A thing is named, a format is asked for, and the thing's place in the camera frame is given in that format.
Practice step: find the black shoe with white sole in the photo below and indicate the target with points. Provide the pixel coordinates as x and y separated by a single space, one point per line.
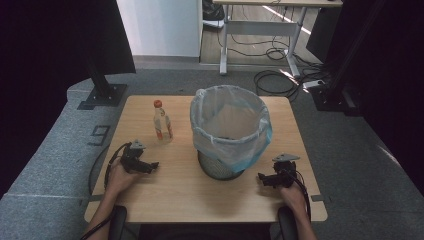
213 15

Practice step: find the trash bin with blue liner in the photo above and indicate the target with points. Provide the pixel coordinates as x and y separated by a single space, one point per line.
230 126

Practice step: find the white cabinet panel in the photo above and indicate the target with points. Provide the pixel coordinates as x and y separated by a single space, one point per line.
160 26

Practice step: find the white metal frame desk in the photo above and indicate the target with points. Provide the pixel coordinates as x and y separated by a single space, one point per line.
263 28

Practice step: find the black metal stand with base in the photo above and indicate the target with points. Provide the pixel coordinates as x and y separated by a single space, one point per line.
101 90
333 90

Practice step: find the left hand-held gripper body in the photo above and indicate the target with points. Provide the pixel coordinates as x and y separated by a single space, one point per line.
131 156

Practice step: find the clear bottle with orange cap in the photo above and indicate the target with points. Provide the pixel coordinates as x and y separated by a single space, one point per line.
162 123

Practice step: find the person's right hand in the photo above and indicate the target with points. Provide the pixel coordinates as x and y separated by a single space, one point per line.
293 196

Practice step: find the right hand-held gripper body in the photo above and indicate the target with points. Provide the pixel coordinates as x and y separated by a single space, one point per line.
285 173

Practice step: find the white power adapter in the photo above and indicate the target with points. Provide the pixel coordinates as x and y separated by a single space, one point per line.
313 84

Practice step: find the dark monitor panel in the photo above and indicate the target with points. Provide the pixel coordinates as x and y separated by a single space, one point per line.
325 36

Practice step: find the black mesh trash can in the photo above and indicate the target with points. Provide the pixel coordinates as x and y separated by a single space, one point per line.
216 168

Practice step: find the black curtain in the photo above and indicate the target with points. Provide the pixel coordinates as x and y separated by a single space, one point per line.
50 66
396 83

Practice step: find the black chair armrest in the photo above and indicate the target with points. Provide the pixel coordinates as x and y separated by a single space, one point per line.
288 223
117 222

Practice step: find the person's left hand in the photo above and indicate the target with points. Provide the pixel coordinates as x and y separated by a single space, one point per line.
120 178

